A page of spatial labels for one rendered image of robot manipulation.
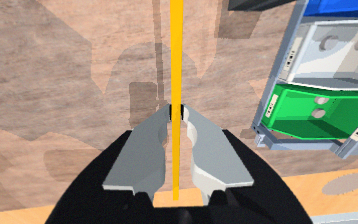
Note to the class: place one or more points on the white disc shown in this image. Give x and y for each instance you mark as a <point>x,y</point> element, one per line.
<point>318,113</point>

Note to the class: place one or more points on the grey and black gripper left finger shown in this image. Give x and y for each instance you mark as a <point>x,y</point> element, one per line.
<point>134,162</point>

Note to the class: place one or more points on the yellow bar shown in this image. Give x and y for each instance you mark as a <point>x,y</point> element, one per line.
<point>176,20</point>

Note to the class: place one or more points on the blue open bin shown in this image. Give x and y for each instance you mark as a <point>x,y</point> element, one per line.
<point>316,8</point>

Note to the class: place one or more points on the green bin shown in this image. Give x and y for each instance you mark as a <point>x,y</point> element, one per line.
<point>290,112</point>

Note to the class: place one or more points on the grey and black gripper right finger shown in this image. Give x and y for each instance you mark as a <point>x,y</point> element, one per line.
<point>220,161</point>

